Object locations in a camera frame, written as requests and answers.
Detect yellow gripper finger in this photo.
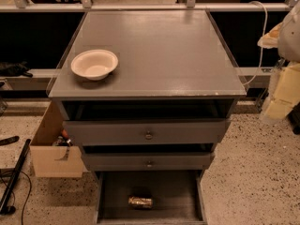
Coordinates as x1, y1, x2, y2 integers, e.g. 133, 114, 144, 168
257, 23, 282, 49
260, 62, 300, 123

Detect orange soda can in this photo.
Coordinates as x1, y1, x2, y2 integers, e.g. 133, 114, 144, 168
128, 196, 153, 209

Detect grey drawer cabinet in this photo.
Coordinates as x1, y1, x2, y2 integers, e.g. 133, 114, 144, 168
46, 8, 248, 225

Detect grey bottom drawer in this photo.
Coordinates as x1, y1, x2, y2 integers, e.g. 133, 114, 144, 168
95, 171, 207, 225

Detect grey drawer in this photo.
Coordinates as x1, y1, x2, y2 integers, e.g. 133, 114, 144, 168
63, 120, 230, 145
95, 171, 207, 225
82, 153, 215, 172

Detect grey middle drawer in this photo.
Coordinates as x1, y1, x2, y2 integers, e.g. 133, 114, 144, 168
82, 153, 215, 172

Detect grey top drawer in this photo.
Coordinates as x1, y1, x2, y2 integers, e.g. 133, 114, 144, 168
63, 120, 230, 145

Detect white paper bowl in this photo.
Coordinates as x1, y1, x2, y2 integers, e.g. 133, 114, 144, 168
70, 50, 118, 81

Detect items inside cardboard box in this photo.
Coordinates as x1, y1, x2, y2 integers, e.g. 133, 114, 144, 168
52, 129, 72, 146

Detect cardboard box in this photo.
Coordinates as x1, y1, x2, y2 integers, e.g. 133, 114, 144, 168
30, 102, 84, 178

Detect black tool on floor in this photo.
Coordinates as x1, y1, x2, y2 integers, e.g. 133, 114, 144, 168
0, 136, 20, 146

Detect black pole on floor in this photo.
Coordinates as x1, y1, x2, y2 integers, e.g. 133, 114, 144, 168
0, 139, 31, 215

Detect white cable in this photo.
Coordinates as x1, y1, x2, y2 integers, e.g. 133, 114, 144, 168
240, 0, 270, 87

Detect metal railing frame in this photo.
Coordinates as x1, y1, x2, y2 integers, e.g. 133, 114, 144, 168
1, 0, 299, 90

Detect black cloth on rail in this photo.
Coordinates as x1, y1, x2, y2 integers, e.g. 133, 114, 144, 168
0, 62, 33, 77

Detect black cable on floor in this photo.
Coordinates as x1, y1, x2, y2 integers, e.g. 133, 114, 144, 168
0, 169, 33, 225

